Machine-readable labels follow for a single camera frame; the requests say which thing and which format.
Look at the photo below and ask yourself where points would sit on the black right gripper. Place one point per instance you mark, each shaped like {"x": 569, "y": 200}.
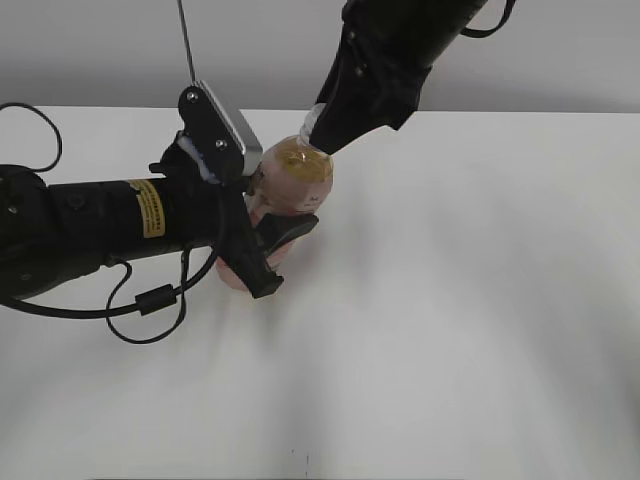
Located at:
{"x": 375, "y": 80}

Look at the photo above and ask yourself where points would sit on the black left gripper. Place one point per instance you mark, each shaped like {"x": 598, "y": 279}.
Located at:
{"x": 199, "y": 212}

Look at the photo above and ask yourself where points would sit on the pink label tea bottle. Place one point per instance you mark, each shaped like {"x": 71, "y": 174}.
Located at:
{"x": 292, "y": 179}

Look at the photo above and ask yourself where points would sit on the white bottle cap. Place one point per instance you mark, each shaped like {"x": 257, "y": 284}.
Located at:
{"x": 309, "y": 122}

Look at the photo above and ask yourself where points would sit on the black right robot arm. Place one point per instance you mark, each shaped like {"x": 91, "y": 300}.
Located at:
{"x": 449, "y": 19}

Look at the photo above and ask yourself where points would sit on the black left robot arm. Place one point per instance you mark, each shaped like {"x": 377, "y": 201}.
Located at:
{"x": 52, "y": 234}

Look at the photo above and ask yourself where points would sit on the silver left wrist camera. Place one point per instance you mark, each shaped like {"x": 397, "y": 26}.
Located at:
{"x": 216, "y": 137}

